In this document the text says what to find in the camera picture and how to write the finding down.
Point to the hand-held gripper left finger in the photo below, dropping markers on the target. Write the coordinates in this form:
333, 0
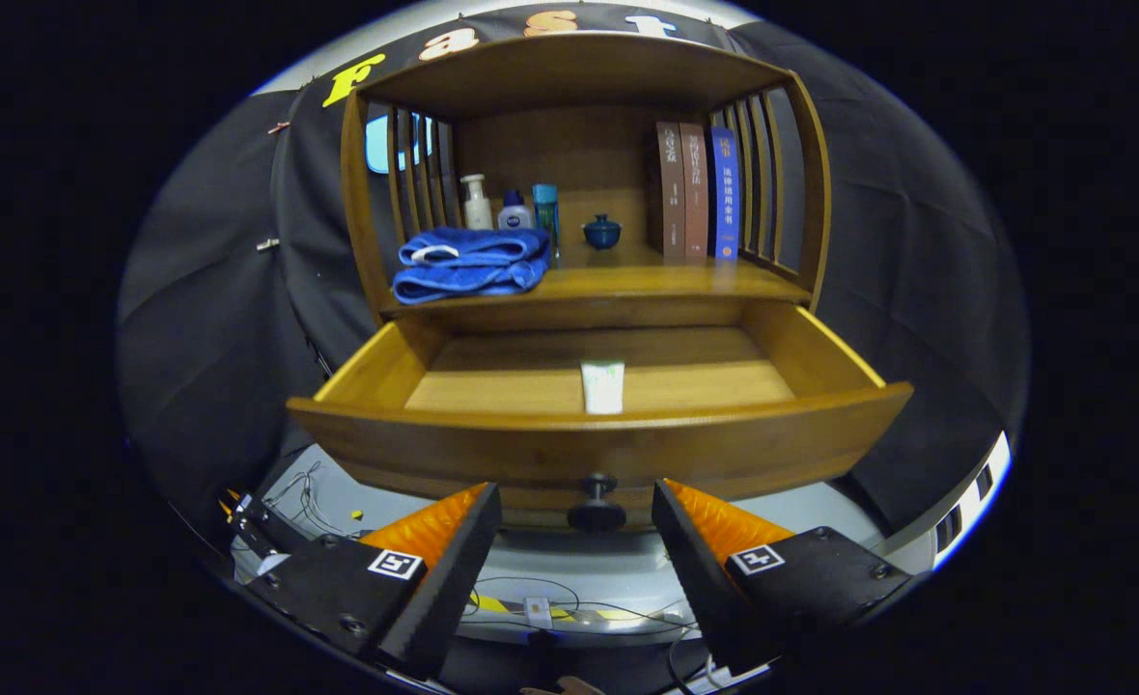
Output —
449, 579

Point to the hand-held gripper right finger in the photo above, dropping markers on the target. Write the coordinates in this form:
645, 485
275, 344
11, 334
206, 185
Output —
700, 579

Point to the wooden drawer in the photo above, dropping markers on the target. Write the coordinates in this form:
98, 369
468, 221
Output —
724, 454

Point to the white cream tube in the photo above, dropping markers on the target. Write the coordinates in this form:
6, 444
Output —
602, 388

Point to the wooden countertop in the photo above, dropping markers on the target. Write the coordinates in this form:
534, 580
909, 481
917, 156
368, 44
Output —
647, 280

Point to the wooden cabinet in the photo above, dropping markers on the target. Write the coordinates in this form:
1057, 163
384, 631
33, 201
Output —
569, 145

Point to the yellow black floor tape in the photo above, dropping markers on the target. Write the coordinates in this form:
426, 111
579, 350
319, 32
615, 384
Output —
618, 614

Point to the small white floor device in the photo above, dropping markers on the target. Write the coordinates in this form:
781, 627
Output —
538, 612

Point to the white appliance with vents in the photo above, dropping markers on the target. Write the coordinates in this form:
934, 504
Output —
970, 502

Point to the folded blue towel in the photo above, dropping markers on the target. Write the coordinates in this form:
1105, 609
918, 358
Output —
473, 270

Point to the blue lidded cup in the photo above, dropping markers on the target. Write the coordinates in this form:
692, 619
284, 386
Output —
602, 233

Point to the white bottle with blue cap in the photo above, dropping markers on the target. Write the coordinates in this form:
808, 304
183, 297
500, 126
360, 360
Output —
515, 216

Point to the white pump bottle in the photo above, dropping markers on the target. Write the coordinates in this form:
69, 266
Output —
478, 208

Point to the teal slim bottle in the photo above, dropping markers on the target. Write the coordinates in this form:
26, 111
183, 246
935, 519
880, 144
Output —
546, 212

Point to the reddish brown book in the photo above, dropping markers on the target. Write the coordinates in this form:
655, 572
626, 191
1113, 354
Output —
695, 193

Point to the blue book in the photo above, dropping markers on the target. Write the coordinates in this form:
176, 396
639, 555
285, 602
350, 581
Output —
725, 193

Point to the dark brown book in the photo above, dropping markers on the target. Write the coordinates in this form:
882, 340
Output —
670, 193

